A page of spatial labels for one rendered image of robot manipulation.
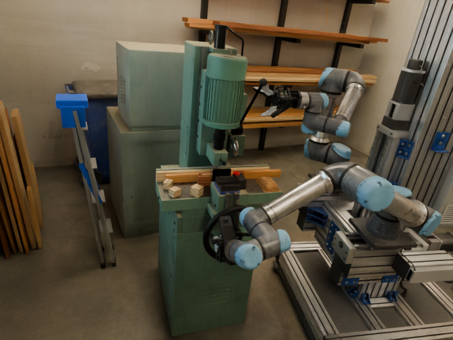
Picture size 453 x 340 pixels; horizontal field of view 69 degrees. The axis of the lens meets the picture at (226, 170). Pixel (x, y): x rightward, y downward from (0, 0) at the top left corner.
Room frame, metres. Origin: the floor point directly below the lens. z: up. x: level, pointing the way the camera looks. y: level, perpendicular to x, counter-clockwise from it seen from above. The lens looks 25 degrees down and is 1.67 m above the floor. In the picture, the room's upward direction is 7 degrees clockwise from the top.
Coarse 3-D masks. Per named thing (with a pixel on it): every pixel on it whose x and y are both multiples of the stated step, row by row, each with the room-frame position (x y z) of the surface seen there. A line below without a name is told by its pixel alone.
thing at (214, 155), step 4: (208, 144) 1.54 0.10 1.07; (212, 144) 1.55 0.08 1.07; (208, 148) 1.53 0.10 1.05; (212, 148) 1.49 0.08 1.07; (208, 152) 1.53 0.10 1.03; (212, 152) 1.47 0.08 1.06; (216, 152) 1.45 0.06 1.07; (220, 152) 1.46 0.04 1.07; (224, 152) 1.46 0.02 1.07; (208, 156) 1.52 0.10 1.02; (212, 156) 1.46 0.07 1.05; (216, 156) 1.45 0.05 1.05; (220, 156) 1.45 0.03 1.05; (224, 156) 1.46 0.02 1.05; (212, 160) 1.46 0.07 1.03; (216, 160) 1.45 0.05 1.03; (224, 160) 1.46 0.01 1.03; (212, 164) 1.45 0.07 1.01; (216, 164) 1.45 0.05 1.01; (220, 164) 1.45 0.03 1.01
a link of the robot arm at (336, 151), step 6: (330, 144) 1.86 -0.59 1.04; (336, 144) 1.83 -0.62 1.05; (342, 144) 1.86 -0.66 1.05; (330, 150) 1.80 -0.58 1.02; (336, 150) 1.78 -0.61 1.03; (342, 150) 1.77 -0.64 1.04; (348, 150) 1.78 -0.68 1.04; (330, 156) 1.79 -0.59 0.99; (336, 156) 1.77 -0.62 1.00; (342, 156) 1.76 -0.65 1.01; (348, 156) 1.77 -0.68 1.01; (324, 162) 1.81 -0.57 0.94; (330, 162) 1.79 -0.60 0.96; (336, 162) 1.77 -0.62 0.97
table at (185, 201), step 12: (252, 180) 1.54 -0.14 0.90; (156, 192) 1.39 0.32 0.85; (168, 192) 1.32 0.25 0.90; (204, 192) 1.36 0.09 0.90; (252, 192) 1.41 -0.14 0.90; (264, 192) 1.42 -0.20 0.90; (276, 192) 1.44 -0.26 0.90; (168, 204) 1.25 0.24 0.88; (180, 204) 1.27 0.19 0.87; (192, 204) 1.29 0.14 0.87; (204, 204) 1.31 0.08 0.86
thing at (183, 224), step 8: (160, 168) 1.78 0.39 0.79; (176, 216) 1.29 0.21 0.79; (200, 216) 1.31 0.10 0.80; (208, 216) 1.32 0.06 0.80; (176, 224) 1.29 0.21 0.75; (184, 224) 1.28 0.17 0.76; (192, 224) 1.29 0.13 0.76; (200, 224) 1.31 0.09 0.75; (216, 224) 1.34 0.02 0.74; (240, 224) 1.38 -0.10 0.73; (184, 232) 1.28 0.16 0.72
